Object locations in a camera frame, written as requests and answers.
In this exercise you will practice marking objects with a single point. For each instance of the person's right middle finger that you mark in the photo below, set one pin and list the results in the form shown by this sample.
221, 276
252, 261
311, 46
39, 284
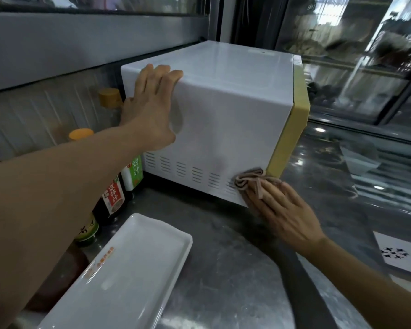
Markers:
270, 205

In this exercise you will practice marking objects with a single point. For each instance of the orange cap dark sauce bottle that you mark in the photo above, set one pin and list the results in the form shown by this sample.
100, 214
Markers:
112, 198

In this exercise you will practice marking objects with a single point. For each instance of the person's right forearm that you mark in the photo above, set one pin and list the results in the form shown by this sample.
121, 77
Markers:
363, 287

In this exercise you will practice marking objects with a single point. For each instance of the person's left fingers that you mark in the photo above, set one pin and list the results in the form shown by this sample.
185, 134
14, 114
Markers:
159, 78

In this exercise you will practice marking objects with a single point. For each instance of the person's left forearm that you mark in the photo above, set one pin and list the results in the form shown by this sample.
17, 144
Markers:
48, 208

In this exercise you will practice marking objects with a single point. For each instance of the plate of food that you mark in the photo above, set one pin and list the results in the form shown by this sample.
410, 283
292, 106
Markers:
306, 47

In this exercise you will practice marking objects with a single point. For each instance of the white snowflake sticker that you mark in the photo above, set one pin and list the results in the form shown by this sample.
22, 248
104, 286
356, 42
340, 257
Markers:
402, 253

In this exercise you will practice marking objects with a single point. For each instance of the white microwave oven yellow front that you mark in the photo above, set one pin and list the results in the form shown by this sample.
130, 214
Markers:
233, 109

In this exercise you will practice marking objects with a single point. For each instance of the reddish brown sauce bottle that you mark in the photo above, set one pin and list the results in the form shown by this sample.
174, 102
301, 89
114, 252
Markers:
63, 274

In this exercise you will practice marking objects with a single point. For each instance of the person's right little finger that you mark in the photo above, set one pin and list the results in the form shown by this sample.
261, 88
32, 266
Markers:
297, 198

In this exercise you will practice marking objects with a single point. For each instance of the pink brown cleaning cloth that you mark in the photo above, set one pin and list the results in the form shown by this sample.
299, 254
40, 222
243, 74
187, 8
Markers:
247, 178

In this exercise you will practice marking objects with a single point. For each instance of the green label dark bottle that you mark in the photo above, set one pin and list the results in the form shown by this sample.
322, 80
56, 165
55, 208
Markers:
86, 230

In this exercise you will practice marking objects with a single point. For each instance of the glass door display fridge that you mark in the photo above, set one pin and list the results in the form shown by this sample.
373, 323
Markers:
356, 65

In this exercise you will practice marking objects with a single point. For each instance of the person's right hand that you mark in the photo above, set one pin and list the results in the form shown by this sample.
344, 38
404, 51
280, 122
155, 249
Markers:
287, 217

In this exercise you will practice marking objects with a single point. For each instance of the person's left hand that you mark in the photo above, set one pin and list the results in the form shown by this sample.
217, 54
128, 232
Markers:
149, 116

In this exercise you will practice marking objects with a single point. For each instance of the wooden cap sauce bottle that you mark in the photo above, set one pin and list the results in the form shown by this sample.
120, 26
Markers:
133, 173

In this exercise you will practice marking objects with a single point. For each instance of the white rectangular tray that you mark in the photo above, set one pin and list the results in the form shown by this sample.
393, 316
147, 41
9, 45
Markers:
123, 277

